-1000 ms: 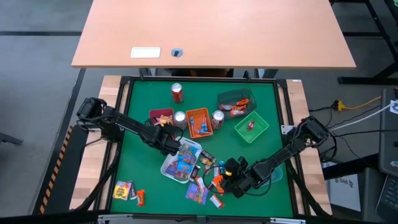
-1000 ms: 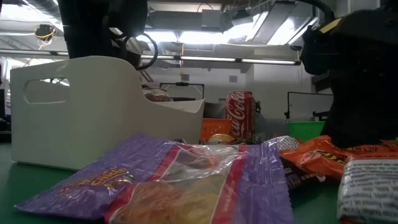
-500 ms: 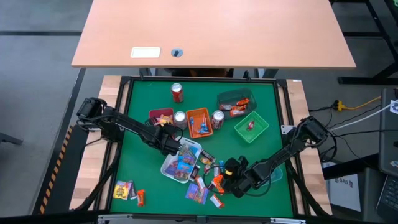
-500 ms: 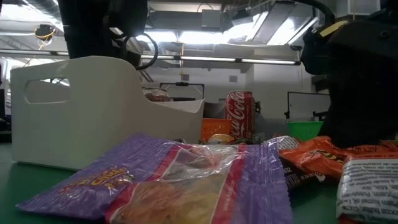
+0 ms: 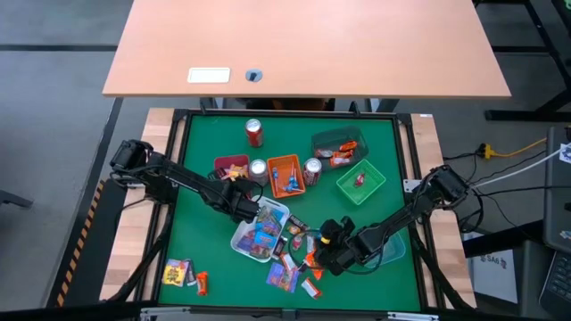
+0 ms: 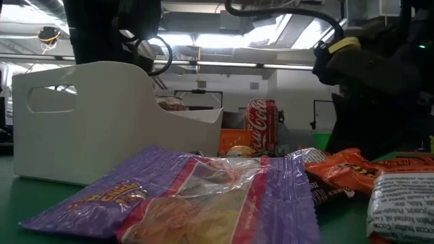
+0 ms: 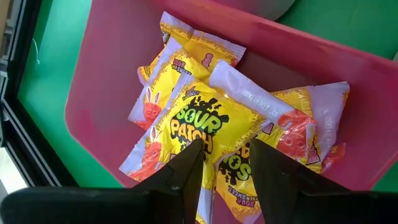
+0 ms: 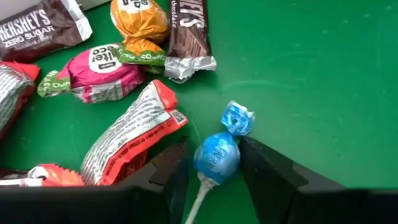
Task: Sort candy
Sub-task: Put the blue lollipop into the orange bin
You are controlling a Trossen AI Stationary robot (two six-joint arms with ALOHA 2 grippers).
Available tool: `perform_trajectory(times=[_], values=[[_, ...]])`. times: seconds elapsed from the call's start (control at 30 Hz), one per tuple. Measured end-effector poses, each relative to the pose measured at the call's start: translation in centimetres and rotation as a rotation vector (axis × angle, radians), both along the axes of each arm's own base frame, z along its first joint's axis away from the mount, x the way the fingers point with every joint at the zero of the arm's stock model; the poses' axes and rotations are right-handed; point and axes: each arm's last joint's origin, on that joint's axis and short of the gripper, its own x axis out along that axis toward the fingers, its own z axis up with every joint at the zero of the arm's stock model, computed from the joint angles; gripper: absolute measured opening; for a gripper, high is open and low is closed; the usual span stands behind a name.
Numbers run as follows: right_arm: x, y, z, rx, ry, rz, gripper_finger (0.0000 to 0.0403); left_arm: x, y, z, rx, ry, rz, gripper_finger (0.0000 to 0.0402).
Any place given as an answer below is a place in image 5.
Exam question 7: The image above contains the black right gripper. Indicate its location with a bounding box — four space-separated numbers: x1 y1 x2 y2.
319 217 362 276

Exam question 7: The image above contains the white plastic bin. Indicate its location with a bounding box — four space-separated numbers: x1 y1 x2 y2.
229 194 291 264

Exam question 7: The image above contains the blue snack bag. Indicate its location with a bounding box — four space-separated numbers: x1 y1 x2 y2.
257 205 286 226

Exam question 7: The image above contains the purple snack bag clear window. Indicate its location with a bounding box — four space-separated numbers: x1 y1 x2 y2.
266 261 301 294

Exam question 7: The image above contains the yellow snack bag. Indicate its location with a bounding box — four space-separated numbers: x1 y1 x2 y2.
161 258 188 287

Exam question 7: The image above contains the large orange Reese's pack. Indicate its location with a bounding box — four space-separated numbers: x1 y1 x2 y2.
329 151 354 169

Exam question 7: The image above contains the orange candy with QR label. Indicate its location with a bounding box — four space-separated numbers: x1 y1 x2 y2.
301 276 323 300

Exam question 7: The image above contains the silver soda can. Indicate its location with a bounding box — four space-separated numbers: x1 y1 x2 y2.
248 159 269 187

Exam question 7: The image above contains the orange plastic basket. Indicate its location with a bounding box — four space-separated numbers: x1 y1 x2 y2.
266 153 307 200

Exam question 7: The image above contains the red plastic bin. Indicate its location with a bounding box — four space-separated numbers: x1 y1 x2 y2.
213 153 251 184

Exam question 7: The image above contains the teal plastic bin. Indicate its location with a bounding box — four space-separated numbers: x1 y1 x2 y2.
356 226 407 268

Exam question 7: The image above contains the red soda can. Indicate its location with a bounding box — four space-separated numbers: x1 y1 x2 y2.
244 118 265 149

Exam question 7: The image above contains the red Coca-Cola can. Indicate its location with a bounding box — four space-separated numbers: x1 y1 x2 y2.
302 157 323 186

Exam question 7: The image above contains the green plastic basket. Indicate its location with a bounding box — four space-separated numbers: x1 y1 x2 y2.
335 158 387 207

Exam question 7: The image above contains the grey translucent plastic bin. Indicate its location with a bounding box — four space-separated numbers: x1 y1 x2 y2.
310 126 370 172

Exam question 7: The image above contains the white desk cover plate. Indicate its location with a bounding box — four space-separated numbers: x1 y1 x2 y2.
186 66 232 85

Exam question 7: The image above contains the white cardboard box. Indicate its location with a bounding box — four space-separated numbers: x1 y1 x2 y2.
463 251 521 305

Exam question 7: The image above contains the black yellow hazard strip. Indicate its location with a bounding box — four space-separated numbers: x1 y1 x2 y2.
55 180 106 309

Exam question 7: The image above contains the light wooden desk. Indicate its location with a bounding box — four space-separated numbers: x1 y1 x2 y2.
101 0 513 112

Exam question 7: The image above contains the black chair leg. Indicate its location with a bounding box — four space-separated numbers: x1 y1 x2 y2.
0 189 35 210

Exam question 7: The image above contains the black keyboard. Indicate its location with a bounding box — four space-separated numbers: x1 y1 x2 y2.
538 250 571 316

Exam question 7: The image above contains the dark grey equipment case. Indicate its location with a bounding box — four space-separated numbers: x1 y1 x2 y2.
546 127 571 255

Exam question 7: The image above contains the silver corner bracket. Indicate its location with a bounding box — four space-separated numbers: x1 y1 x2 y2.
386 311 441 321
140 306 191 320

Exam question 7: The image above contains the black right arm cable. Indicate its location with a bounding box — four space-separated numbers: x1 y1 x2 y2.
410 222 476 309

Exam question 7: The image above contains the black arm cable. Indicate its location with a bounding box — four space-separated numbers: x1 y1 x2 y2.
106 209 176 304
410 222 476 309

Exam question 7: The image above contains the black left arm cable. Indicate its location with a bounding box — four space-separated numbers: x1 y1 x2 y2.
106 209 176 304

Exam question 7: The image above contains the black floor cable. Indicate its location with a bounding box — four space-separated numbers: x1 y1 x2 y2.
472 183 571 198

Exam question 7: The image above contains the white cable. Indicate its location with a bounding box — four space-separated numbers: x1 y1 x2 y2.
472 146 564 189

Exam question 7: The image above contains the yellow extension cable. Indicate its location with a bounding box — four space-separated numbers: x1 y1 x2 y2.
478 136 549 161

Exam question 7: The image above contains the black metal stand frame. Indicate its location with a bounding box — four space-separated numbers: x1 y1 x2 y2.
475 0 571 122

